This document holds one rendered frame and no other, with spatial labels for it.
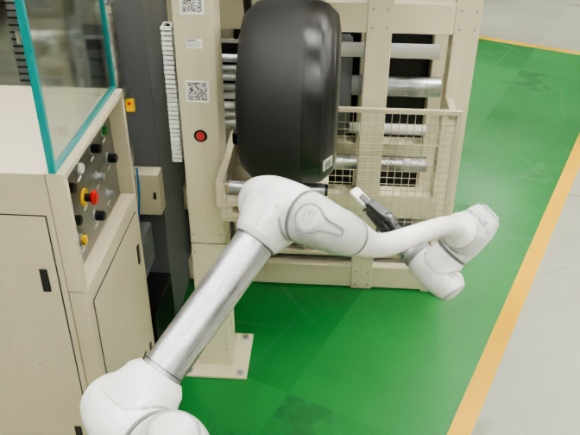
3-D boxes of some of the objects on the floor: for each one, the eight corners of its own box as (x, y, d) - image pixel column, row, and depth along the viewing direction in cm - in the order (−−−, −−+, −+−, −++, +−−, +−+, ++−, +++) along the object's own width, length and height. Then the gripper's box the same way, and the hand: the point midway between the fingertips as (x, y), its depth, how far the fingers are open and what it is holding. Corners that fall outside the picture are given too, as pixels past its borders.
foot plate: (180, 376, 296) (180, 372, 295) (192, 332, 319) (192, 328, 317) (246, 380, 295) (246, 375, 293) (253, 335, 317) (253, 331, 316)
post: (200, 366, 301) (133, -431, 167) (205, 343, 313) (147, -419, 178) (231, 368, 301) (190, -431, 166) (236, 345, 312) (200, -420, 177)
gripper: (399, 240, 209) (344, 185, 218) (394, 259, 221) (343, 206, 230) (418, 225, 211) (363, 172, 220) (412, 245, 223) (361, 192, 232)
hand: (360, 197), depth 224 cm, fingers closed
